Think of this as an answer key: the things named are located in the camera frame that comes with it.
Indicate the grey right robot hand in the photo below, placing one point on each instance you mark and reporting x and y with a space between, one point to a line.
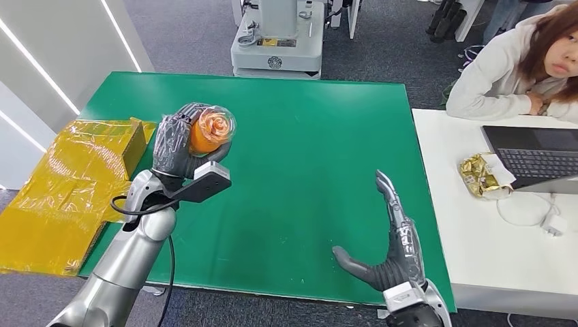
404 257

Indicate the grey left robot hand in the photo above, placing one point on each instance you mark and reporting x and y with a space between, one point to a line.
169 144

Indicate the orange bottle with clear cap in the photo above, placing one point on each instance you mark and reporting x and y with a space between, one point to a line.
212 131

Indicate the white robot base machine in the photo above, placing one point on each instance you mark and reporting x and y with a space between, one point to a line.
275 58

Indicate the yellow film wrapped box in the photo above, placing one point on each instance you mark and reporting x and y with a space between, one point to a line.
95 149

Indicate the white desk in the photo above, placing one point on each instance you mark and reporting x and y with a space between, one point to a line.
487 266

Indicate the gold foil wrapper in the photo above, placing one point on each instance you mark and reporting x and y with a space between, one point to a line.
476 176

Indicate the green table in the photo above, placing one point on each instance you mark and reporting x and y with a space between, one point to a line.
280 203

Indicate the white tissue paper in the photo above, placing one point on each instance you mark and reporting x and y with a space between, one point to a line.
505 173

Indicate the yellow flat film bag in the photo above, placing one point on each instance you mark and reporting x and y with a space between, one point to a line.
49 230

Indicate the dark grey laptop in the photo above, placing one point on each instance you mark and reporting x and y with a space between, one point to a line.
533 158

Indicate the person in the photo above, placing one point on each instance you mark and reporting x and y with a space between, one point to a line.
492 76
505 18

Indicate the white furniture panel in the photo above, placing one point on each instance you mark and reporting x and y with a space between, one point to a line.
353 18

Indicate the black shoes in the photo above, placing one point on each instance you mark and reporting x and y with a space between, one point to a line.
445 22

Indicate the white cabinet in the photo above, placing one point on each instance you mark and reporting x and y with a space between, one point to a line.
469 18

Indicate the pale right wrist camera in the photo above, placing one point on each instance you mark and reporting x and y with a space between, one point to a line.
402 295

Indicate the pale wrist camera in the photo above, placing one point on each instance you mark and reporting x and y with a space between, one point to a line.
402 295
212 173

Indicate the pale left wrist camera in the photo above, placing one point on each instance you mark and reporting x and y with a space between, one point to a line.
212 173

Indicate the white wall light strip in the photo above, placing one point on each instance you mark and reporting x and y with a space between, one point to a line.
122 36
40 67

